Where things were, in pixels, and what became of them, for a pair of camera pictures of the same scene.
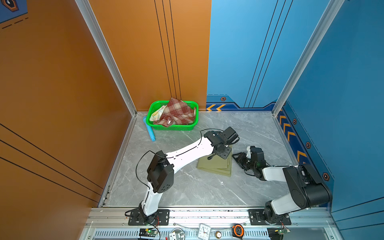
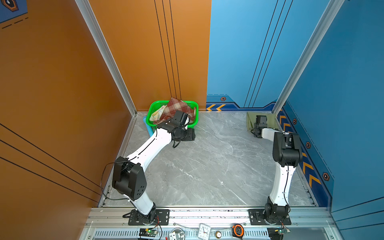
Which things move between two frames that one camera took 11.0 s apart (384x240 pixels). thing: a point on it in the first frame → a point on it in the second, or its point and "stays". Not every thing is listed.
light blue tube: (150, 130) stays
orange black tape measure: (238, 230) stays
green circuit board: (148, 232) stays
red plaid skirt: (176, 112) stays
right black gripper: (239, 160) → (255, 126)
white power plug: (177, 233) stays
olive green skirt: (216, 165) → (271, 119)
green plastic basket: (152, 105) stays
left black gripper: (227, 153) → (190, 134)
